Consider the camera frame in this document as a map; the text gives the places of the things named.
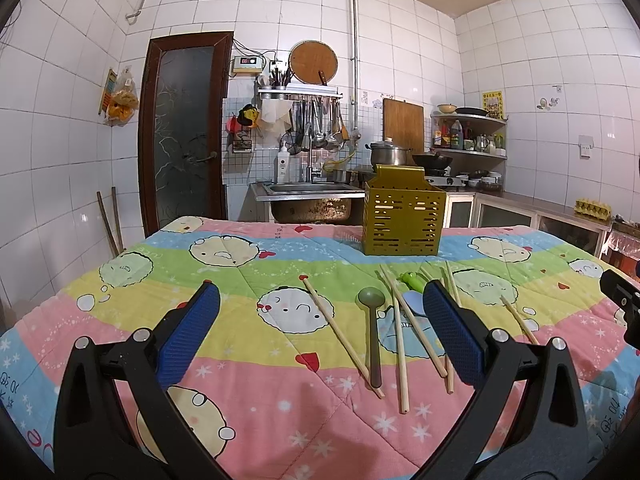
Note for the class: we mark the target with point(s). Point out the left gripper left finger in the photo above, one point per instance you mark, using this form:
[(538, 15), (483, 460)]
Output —
[(92, 438)]

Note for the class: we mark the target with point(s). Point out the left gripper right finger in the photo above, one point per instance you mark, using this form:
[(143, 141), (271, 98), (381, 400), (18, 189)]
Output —
[(525, 418)]

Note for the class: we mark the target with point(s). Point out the light blue spoon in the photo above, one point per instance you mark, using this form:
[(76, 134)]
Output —
[(415, 302)]

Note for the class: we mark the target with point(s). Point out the dark green spoon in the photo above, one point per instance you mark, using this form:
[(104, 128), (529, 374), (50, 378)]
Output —
[(372, 298)]

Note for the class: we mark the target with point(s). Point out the kitchen counter cabinets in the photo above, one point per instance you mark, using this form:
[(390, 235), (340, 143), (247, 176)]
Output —
[(475, 209)]

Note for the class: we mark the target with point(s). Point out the yellow egg tray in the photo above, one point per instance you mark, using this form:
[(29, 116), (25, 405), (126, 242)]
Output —
[(593, 209)]

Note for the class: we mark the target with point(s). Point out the colourful cartoon quilt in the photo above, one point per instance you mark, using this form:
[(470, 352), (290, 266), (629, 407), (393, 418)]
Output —
[(271, 391)]

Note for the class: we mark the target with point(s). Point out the steel sink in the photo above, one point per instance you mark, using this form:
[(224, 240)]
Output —
[(306, 202)]

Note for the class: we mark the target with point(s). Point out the corner shelf with bottles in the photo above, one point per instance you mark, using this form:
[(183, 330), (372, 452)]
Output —
[(474, 142)]

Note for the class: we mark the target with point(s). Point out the gas stove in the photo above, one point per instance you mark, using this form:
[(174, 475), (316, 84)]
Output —
[(445, 182)]

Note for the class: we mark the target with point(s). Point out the yellow perforated utensil holder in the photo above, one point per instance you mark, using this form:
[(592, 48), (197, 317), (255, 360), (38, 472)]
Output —
[(403, 214)]

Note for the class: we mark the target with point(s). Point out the black wok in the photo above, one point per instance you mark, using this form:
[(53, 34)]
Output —
[(432, 161)]

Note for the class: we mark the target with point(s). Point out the white soap bottle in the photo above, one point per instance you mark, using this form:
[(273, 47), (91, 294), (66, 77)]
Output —
[(283, 161)]

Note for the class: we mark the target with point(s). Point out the hanging orange plastic bag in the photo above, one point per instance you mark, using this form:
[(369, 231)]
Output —
[(124, 100)]

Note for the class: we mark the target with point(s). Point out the dark wooden glass door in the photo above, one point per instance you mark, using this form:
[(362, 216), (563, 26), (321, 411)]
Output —
[(184, 84)]

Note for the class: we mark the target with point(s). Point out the steel cooking pot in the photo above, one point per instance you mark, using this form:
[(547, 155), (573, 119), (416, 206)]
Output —
[(388, 154)]

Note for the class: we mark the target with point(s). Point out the rectangular wooden cutting board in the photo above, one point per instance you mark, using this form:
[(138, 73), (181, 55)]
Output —
[(403, 123)]

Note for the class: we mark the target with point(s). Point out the hanging utensil rack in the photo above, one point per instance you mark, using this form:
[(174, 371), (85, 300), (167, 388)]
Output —
[(302, 117)]

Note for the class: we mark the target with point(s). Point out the round wooden cutting board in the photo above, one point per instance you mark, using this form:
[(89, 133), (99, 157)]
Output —
[(313, 62)]

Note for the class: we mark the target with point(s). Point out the wooden sticks against wall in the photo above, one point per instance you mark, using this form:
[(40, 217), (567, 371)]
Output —
[(111, 223)]

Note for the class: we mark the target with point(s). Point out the white wall socket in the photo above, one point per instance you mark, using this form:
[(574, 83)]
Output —
[(585, 145)]

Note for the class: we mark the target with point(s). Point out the yellow wall poster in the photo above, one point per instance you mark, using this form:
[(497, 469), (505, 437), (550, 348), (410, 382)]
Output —
[(493, 105)]

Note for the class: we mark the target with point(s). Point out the wall power meter box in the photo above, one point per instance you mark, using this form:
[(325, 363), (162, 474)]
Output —
[(250, 65)]

